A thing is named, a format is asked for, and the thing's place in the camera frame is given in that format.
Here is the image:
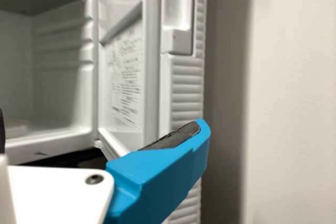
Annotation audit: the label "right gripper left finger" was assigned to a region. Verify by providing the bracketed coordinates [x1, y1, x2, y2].
[0, 108, 6, 154]

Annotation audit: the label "incubator door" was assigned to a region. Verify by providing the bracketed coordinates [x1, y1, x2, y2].
[93, 0, 209, 224]

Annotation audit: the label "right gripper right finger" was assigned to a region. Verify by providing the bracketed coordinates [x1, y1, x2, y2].
[104, 118, 211, 224]

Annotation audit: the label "black platform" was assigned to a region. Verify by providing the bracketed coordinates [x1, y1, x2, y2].
[15, 147, 109, 169]

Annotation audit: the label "white incubator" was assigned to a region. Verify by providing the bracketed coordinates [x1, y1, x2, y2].
[0, 0, 100, 166]

